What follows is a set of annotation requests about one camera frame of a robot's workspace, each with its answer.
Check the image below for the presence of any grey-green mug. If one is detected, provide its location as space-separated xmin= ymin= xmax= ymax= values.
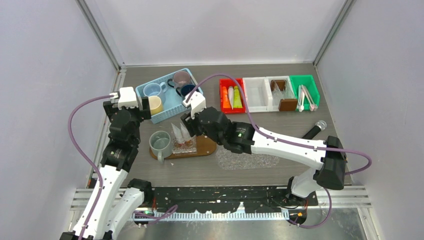
xmin=149 ymin=130 xmax=173 ymax=163

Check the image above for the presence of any clear textured acrylic holder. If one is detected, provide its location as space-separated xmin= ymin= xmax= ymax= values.
xmin=171 ymin=131 xmax=198 ymax=156

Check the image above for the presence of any white toothpaste tube red cap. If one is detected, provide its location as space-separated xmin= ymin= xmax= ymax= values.
xmin=171 ymin=123 xmax=185 ymax=145

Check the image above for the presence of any pink toothbrush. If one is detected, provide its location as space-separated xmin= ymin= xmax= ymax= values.
xmin=301 ymin=85 xmax=317 ymax=112

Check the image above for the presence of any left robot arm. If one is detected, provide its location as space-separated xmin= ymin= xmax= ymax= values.
xmin=60 ymin=97 xmax=154 ymax=240

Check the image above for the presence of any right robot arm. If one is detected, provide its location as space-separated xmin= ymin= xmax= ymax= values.
xmin=180 ymin=107 xmax=347 ymax=205

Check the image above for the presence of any oval wooden tray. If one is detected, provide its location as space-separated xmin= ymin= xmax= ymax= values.
xmin=149 ymin=135 xmax=217 ymax=160

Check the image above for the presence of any orange toothpaste tube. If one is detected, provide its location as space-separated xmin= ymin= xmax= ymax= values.
xmin=221 ymin=86 xmax=232 ymax=109

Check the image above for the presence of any small white toothpaste tube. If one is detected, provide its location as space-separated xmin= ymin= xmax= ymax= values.
xmin=227 ymin=86 xmax=234 ymax=109

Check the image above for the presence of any clear textured oval tray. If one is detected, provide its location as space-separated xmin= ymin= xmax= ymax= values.
xmin=215 ymin=146 xmax=281 ymax=171

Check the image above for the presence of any light blue mug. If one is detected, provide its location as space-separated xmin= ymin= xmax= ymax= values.
xmin=142 ymin=82 xmax=168 ymax=102

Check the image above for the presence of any light blue perforated basket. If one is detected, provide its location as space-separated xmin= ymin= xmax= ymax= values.
xmin=135 ymin=68 xmax=197 ymax=124

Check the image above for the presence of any red plastic bin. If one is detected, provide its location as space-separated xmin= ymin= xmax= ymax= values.
xmin=219 ymin=78 xmax=246 ymax=114

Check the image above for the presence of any dark blue mug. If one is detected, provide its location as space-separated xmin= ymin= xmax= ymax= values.
xmin=175 ymin=84 xmax=195 ymax=99

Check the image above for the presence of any white plastic bin left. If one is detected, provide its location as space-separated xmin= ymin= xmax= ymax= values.
xmin=242 ymin=77 xmax=273 ymax=113

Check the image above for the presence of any white plastic bin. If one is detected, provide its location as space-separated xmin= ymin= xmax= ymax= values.
xmin=242 ymin=77 xmax=273 ymax=113
xmin=266 ymin=76 xmax=291 ymax=112

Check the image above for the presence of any white plastic bin right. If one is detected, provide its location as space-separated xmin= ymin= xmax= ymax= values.
xmin=266 ymin=76 xmax=291 ymax=112

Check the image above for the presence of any brown wooden holder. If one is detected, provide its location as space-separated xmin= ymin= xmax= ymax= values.
xmin=278 ymin=98 xmax=298 ymax=112

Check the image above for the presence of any green plastic bin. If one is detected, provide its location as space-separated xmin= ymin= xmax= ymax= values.
xmin=289 ymin=75 xmax=321 ymax=110

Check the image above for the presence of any black microphone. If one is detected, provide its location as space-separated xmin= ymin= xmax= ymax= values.
xmin=302 ymin=120 xmax=327 ymax=140

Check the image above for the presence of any cream mug yellow handle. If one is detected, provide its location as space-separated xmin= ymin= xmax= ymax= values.
xmin=148 ymin=95 xmax=164 ymax=116

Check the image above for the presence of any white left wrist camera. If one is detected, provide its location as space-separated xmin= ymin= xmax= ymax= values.
xmin=109 ymin=87 xmax=139 ymax=110

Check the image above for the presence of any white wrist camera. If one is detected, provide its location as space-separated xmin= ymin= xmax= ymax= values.
xmin=109 ymin=87 xmax=139 ymax=110
xmin=182 ymin=91 xmax=207 ymax=119

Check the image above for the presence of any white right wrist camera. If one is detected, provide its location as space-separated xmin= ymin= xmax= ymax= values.
xmin=182 ymin=91 xmax=207 ymax=119

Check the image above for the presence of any mauve mug black handle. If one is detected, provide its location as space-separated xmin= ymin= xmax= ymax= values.
xmin=167 ymin=71 xmax=191 ymax=89

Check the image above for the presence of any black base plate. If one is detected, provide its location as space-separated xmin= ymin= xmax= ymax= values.
xmin=141 ymin=185 xmax=318 ymax=214

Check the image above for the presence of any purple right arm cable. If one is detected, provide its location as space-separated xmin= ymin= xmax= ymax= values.
xmin=185 ymin=73 xmax=373 ymax=230

